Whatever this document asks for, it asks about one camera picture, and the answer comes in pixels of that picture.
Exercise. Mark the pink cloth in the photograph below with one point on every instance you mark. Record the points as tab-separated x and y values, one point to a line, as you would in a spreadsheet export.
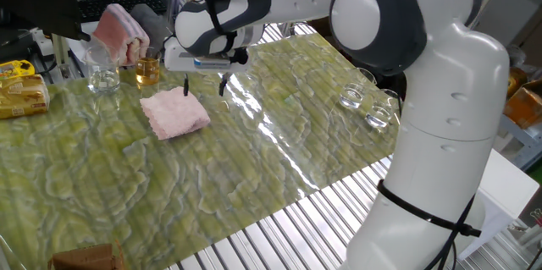
173	113

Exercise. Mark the orange carton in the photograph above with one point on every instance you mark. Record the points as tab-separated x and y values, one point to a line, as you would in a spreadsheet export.
525	105

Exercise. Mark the black keyboard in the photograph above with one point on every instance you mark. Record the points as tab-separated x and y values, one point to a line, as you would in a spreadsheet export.
123	4

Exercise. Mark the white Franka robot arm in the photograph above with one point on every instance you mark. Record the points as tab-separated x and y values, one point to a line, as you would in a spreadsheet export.
444	113

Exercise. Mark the yellow packaged box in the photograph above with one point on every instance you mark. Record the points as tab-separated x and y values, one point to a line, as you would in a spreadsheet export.
21	96

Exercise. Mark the yellow snack package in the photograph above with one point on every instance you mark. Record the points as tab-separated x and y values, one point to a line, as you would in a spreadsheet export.
14	69

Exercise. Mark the golden bread bag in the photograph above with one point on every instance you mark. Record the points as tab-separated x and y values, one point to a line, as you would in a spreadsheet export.
517	81

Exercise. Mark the grey rolled towel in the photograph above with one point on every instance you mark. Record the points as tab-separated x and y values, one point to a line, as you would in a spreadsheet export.
152	24

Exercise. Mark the white power strip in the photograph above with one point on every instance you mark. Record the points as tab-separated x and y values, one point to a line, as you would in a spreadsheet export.
40	39

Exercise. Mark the glass beaker with water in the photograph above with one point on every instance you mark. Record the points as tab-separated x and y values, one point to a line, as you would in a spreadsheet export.
103	77

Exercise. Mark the brown cardboard box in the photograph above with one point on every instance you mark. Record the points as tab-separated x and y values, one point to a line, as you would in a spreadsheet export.
84	258

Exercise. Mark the short aluminium frame post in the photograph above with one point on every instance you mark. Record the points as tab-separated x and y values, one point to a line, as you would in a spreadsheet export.
62	56

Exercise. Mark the green marbled table mat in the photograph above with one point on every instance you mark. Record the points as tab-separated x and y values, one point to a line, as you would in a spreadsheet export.
169	185

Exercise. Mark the pink striped towel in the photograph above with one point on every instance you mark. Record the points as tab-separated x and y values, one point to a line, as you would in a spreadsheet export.
118	33

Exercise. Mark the glass beaker with amber liquid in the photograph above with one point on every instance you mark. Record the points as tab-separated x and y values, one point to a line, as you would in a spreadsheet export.
147	71

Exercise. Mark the small clear glass beaker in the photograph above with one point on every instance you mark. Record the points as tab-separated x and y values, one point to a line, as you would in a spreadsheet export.
379	113
352	94

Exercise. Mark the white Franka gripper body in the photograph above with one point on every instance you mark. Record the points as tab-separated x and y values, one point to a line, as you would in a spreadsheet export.
178	63

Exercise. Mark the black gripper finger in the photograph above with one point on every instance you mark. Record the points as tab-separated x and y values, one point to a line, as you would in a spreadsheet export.
222	86
185	86

